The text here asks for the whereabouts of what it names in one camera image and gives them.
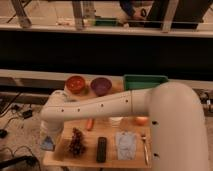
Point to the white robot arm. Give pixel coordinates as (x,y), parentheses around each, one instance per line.
(178,131)

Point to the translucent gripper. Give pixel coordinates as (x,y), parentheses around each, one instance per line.
(46,133)

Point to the orange carrot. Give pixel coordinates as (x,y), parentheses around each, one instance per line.
(90,124)

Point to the blue sponge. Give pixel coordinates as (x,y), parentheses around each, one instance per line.
(47,144)

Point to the metal fork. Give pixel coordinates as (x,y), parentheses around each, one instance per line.
(143,137)

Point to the white paper cup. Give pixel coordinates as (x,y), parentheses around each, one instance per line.
(115,121)

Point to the purple bowl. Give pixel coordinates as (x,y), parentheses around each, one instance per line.
(101,86)

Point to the orange apple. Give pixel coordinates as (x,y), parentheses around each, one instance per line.
(141,121)

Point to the orange bowl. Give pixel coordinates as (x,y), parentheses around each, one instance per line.
(75,84)

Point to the green plastic tray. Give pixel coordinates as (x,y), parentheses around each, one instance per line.
(134,82)

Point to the green background box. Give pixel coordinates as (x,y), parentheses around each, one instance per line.
(105,22)

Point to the black remote control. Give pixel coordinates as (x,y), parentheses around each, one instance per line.
(101,150)

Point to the light blue cloth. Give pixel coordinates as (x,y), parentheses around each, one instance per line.
(126,145)

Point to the bunch of dark grapes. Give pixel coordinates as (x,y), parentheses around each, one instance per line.
(77,147)

